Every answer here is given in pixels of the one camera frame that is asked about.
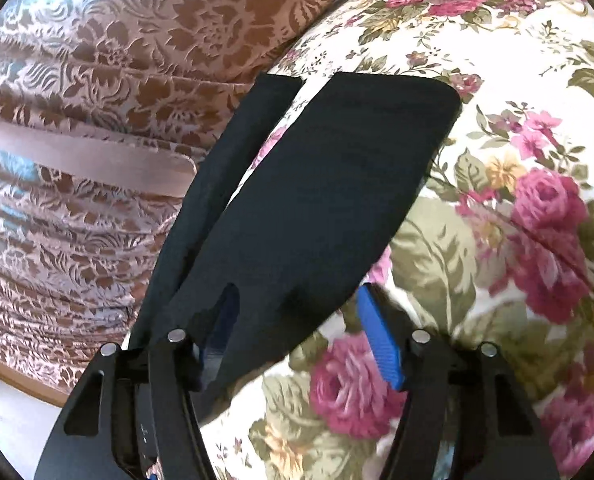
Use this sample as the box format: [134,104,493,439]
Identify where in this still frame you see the wooden bed frame edge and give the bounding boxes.
[0,351,71,408]

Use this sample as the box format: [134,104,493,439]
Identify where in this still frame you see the brown pink damask bedspread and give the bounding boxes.
[0,0,335,390]

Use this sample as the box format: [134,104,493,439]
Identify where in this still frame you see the black pants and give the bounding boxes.
[130,73,462,422]

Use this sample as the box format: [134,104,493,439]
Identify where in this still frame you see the floral white bed sheet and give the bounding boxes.
[198,0,594,480]

